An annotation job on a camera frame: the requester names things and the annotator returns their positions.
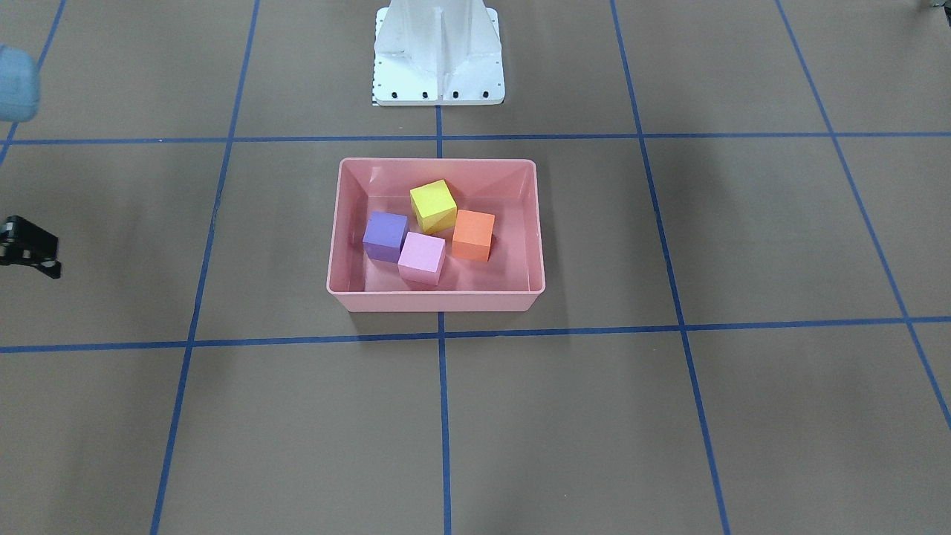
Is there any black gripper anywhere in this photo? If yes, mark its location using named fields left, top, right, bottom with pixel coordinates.
left=1, top=215, right=62, bottom=279

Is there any purple foam block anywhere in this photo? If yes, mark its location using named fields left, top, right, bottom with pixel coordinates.
left=361, top=211, right=409, bottom=264

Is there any light pink foam block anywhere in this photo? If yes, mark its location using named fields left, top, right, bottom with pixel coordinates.
left=397, top=233, right=447, bottom=285

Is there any yellow foam block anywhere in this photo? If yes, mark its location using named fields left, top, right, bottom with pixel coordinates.
left=409, top=180, right=458, bottom=235

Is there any orange foam block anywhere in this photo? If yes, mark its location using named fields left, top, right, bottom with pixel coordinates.
left=451, top=210, right=496, bottom=263

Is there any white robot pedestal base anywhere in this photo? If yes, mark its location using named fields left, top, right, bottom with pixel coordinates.
left=371, top=1, right=506, bottom=106

